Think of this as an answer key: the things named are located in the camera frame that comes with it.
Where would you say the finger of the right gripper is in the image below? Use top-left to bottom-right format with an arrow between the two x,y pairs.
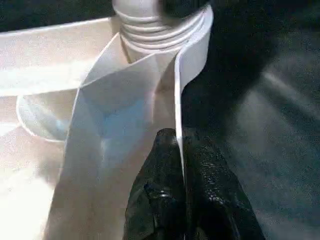
159,0 -> 214,19

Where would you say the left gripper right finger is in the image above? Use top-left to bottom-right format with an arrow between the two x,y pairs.
183,134 -> 266,240

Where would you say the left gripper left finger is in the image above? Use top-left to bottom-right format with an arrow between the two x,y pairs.
123,128 -> 188,240

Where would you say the white plastic table leg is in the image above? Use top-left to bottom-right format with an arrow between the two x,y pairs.
111,0 -> 209,51

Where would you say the white plastic table top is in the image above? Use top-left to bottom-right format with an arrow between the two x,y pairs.
0,4 -> 215,240

